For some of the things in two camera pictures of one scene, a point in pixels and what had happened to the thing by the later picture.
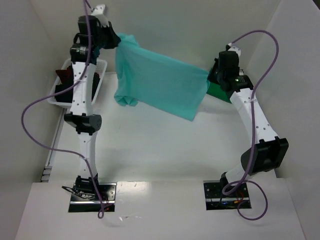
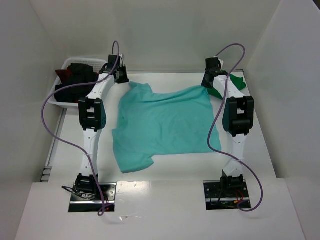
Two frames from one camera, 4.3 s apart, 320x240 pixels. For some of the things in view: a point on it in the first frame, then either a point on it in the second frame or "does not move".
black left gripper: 110,38 → 122,77
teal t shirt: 159,80 → 149,126
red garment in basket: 64,75 does not move
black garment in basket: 67,96 does not move
